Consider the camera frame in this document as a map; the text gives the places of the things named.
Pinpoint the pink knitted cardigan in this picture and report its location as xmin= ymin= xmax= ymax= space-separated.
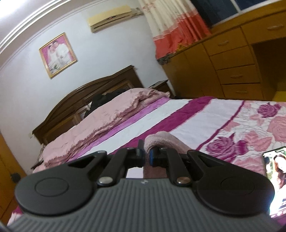
xmin=143 ymin=131 xmax=191 ymax=179

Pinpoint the black garment at headboard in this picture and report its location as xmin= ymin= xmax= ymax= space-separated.
xmin=84 ymin=89 xmax=126 ymax=118

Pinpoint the pink folded blanket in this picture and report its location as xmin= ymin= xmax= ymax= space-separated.
xmin=33 ymin=88 xmax=170 ymax=173

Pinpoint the dark wooden nightstand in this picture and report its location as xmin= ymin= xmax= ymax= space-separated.
xmin=149 ymin=80 xmax=172 ymax=95

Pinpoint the dark wooden headboard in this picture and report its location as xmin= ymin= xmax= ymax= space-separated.
xmin=33 ymin=65 xmax=143 ymax=145

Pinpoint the floral purple white bedspread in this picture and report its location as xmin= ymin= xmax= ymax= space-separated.
xmin=6 ymin=96 xmax=286 ymax=226

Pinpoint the smartphone with lit screen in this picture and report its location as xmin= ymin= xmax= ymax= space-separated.
xmin=263 ymin=147 xmax=285 ymax=218

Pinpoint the wooden wardrobe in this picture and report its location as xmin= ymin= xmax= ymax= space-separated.
xmin=1 ymin=134 xmax=26 ymax=225

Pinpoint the framed wedding photo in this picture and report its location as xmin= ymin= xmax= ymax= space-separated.
xmin=39 ymin=33 xmax=78 ymax=79

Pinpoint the wooden drawer cabinet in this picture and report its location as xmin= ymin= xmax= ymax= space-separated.
xmin=163 ymin=10 xmax=285 ymax=100

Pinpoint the floral orange curtain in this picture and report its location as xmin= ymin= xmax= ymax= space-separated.
xmin=139 ymin=0 xmax=211 ymax=59

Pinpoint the cream wall air conditioner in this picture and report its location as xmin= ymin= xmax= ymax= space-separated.
xmin=87 ymin=5 xmax=144 ymax=33

